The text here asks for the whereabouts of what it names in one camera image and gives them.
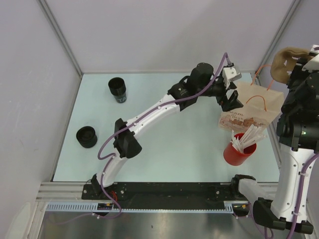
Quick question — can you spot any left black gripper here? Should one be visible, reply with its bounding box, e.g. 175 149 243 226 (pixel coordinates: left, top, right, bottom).
196 77 243 112

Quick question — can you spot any brown pulp cup carrier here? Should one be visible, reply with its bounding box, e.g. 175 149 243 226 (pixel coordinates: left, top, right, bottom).
270 47 313 84

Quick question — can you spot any paper takeout bag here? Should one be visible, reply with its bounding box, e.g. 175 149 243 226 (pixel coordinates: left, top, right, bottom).
218 80 284 133

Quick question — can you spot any tall black tumbler cup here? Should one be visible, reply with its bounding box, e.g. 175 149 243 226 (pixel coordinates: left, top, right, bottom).
108 77 127 103

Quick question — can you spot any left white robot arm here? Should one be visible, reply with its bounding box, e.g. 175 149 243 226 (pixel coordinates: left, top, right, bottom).
91 63 243 199

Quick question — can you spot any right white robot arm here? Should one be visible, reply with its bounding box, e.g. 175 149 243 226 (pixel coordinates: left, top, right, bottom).
230 45 319 238

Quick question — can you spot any red straw holder cup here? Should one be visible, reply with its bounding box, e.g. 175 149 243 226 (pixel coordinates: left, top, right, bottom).
223 141 257 166

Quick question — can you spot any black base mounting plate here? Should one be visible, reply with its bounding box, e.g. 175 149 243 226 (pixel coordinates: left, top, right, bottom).
82 182 250 210

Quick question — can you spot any short black cup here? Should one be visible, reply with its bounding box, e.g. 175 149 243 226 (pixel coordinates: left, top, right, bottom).
76 126 98 148

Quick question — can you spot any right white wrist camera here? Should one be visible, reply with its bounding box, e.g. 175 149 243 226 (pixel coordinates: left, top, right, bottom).
302 45 319 73

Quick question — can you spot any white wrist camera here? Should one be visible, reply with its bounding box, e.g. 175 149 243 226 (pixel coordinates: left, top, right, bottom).
302 45 319 73
222 66 242 90

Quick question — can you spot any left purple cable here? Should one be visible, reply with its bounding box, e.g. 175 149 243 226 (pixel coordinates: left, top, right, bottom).
49 52 231 225

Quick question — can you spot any purple cable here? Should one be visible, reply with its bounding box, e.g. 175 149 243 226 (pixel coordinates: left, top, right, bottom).
49 52 231 225
249 151 319 239

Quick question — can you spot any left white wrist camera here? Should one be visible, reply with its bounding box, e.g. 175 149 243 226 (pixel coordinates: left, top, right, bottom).
222 66 242 90

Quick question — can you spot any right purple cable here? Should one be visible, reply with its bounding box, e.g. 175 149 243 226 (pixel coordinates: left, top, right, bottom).
249 151 319 239

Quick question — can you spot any white slotted cable duct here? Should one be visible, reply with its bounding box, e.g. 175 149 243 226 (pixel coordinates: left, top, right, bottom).
46 200 236 214

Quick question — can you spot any aluminium frame rail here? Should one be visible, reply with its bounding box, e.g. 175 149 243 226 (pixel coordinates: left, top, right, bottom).
36 182 85 202

